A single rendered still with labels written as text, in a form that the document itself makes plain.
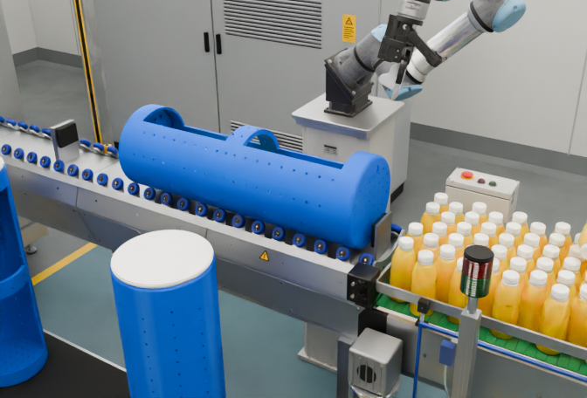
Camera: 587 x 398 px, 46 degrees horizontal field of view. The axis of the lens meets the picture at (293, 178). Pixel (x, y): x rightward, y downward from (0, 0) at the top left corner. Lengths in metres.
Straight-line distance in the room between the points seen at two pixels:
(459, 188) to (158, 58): 2.78
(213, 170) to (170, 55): 2.40
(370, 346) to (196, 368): 0.49
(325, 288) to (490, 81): 3.00
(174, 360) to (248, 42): 2.46
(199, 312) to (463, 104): 3.38
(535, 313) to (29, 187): 1.91
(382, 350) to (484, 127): 3.27
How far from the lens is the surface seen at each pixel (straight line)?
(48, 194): 2.78
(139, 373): 2.03
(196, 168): 2.16
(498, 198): 2.15
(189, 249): 1.94
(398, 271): 1.89
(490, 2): 2.19
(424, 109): 5.06
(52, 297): 3.70
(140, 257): 1.93
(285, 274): 2.14
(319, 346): 3.02
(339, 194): 1.91
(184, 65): 4.41
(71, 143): 2.79
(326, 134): 2.48
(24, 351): 3.14
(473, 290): 1.54
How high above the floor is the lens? 2.07
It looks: 27 degrees down
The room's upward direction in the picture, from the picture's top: 1 degrees counter-clockwise
